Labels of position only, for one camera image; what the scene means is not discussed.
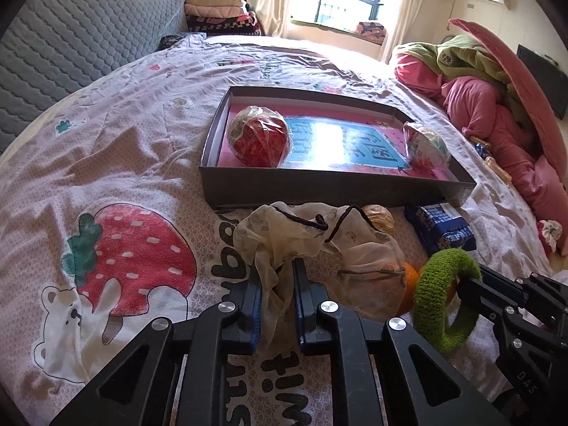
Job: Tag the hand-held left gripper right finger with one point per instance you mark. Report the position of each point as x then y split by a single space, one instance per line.
299 306

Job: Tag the cream curtain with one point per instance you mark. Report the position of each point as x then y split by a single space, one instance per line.
404 9
270 0

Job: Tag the small blue snack packet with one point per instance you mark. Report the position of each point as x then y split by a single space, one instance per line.
483 147

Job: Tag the dark checkered folded blanket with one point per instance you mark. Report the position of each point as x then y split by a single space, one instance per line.
222 24

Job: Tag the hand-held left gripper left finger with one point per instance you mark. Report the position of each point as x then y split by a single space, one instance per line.
255 315

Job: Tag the shallow cardboard box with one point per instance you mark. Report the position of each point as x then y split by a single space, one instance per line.
310 188

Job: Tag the wrapped round snack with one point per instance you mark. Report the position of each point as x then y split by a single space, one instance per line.
379 218

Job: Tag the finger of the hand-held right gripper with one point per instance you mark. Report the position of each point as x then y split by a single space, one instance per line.
517 344
472 286

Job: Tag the pink floral cloth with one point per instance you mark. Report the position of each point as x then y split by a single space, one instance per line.
550 235

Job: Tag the red plastic-wrapped ball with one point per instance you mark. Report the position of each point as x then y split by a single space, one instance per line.
257 137

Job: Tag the black television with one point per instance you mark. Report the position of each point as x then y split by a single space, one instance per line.
539 75

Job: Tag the cream folded blanket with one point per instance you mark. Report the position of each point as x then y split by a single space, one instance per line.
213 4

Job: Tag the printed strawberry bedsheet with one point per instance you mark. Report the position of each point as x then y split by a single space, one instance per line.
133 142

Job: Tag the grey quilted headboard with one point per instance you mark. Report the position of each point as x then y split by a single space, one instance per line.
80 31

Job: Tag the white blue plastic-wrapped ball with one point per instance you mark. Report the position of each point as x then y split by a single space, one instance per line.
426 148

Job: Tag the orange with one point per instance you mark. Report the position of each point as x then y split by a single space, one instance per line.
408 284

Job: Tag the blue tissue packet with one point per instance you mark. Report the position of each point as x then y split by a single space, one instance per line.
439 226

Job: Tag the green blanket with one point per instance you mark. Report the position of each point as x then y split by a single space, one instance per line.
466 57

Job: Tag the large pink cushion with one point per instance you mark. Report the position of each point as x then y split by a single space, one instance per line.
514 75

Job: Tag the patterned blanket on windowsill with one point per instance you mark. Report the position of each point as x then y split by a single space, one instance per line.
370 32

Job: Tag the dark floral cloth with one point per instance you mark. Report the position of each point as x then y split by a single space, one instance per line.
177 41

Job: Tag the pink blanket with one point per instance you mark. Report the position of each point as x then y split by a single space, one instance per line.
479 102

